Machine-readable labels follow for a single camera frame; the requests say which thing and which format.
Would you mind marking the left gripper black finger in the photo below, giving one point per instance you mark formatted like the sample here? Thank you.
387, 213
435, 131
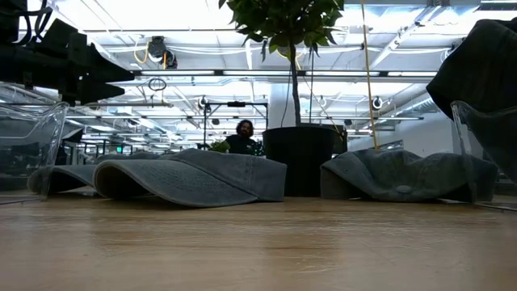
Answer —
105, 70
97, 93

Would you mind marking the light blue-grey cap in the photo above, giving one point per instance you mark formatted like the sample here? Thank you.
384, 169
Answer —
182, 182
68, 175
404, 174

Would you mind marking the dark charcoal cap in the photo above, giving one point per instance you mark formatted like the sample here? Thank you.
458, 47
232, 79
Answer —
484, 68

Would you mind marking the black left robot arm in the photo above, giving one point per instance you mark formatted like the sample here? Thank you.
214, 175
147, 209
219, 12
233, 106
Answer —
8, 16

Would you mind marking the clear plastic bin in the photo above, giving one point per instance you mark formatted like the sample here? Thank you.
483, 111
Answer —
24, 129
458, 133

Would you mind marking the small green plant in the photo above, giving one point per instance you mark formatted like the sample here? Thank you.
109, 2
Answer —
219, 146

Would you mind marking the black rig stand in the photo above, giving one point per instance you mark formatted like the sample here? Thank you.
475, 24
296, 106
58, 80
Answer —
236, 104

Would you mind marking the long ceiling light strip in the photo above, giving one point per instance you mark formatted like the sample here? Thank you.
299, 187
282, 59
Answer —
258, 73

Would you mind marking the person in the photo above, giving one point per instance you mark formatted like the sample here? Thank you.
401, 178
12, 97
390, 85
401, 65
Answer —
241, 145

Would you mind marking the small tree in black pot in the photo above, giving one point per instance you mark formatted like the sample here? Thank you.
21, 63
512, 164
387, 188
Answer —
301, 161

